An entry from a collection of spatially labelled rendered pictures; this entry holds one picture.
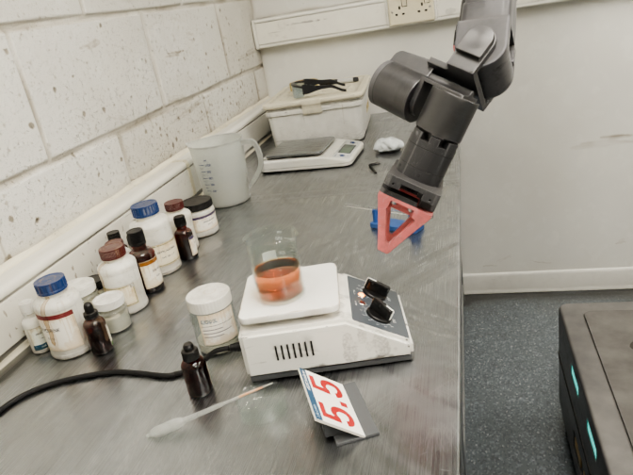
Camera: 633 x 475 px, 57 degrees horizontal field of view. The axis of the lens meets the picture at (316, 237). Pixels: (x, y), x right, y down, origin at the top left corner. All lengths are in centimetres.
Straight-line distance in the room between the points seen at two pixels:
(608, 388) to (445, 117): 80
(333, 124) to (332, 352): 115
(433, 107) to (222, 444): 43
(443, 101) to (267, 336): 33
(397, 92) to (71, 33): 73
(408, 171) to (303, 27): 146
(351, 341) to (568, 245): 171
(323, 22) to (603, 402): 144
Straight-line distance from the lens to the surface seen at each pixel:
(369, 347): 69
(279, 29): 212
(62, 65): 120
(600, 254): 236
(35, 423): 80
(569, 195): 225
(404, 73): 71
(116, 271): 94
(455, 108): 67
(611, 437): 122
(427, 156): 68
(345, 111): 175
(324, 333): 68
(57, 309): 87
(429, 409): 64
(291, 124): 178
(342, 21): 207
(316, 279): 73
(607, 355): 141
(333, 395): 65
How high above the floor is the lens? 116
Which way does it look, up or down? 22 degrees down
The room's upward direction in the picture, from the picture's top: 10 degrees counter-clockwise
